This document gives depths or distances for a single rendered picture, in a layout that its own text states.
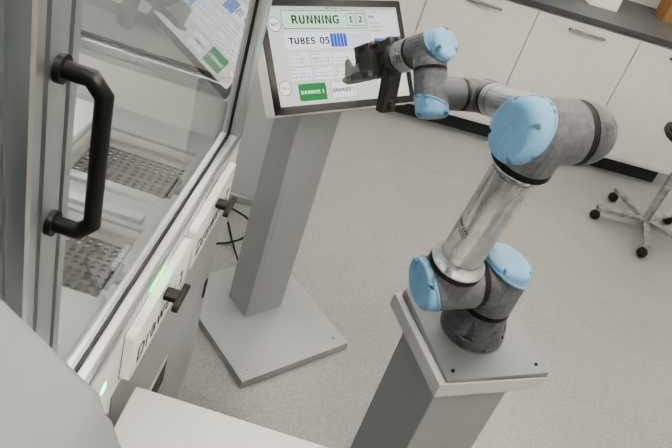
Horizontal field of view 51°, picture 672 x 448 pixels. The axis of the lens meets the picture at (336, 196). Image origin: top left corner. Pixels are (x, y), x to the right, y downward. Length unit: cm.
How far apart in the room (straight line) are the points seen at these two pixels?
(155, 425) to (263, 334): 124
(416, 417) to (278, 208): 85
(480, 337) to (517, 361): 12
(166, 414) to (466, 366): 65
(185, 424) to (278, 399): 109
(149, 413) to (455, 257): 64
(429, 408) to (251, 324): 102
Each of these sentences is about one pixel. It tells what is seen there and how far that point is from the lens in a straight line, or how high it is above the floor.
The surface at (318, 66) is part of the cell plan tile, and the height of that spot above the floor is 106.
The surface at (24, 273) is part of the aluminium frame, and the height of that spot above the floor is 133.
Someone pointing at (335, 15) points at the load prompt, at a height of 116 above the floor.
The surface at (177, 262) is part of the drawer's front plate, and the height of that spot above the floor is 93.
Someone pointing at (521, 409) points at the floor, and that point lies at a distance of 275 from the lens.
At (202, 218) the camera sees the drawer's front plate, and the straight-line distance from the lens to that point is 147.
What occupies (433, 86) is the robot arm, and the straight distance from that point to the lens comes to 154.
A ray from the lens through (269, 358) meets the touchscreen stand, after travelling 245.
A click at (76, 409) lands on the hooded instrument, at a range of 22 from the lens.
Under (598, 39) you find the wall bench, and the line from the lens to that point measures 430.
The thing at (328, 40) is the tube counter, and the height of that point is 111.
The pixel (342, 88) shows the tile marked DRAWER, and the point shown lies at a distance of 199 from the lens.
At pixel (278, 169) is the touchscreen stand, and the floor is 67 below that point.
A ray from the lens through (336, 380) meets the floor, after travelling 251.
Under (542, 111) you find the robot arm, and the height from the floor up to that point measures 141.
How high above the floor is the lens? 182
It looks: 33 degrees down
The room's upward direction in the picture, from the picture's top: 18 degrees clockwise
